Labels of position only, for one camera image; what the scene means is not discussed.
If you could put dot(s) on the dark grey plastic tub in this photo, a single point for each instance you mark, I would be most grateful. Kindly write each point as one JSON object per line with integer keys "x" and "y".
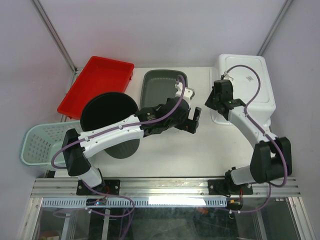
{"x": 159, "y": 85}

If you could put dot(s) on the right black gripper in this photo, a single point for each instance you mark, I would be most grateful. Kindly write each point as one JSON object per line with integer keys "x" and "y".
{"x": 208, "y": 102}

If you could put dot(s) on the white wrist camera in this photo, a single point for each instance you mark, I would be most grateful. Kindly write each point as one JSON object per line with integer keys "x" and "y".
{"x": 226, "y": 76}
{"x": 184, "y": 92}

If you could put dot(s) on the black ribbed bucket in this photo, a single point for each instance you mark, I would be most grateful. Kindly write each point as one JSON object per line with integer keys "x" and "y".
{"x": 107, "y": 109}

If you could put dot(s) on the left aluminium frame post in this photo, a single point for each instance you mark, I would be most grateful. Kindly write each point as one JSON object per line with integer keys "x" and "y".
{"x": 54, "y": 34}

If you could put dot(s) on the aluminium frame post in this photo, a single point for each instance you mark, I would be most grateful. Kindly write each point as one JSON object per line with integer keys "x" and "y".
{"x": 54, "y": 34}
{"x": 274, "y": 27}

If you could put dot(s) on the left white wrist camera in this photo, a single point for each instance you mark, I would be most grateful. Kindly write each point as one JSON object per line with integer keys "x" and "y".
{"x": 184, "y": 92}

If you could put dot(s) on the light blue perforated basket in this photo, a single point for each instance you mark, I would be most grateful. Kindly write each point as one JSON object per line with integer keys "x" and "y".
{"x": 42, "y": 141}

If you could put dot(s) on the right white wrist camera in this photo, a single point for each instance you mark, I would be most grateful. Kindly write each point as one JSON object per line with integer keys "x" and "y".
{"x": 226, "y": 76}

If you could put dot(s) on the aluminium mounting rail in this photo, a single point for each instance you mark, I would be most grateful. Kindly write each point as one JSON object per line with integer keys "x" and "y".
{"x": 134, "y": 187}

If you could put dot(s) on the right aluminium frame post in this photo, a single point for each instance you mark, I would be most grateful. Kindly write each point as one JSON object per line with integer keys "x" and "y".
{"x": 274, "y": 27}

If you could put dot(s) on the white slotted cable duct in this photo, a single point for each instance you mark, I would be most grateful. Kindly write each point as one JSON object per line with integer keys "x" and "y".
{"x": 138, "y": 202}

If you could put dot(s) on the red plastic tray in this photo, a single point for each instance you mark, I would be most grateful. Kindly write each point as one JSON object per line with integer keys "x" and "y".
{"x": 100, "y": 75}

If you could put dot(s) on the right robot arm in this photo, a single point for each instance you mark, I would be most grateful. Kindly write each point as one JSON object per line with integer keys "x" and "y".
{"x": 272, "y": 155}

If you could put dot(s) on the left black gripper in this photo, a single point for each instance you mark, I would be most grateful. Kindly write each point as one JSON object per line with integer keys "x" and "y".
{"x": 190, "y": 126}

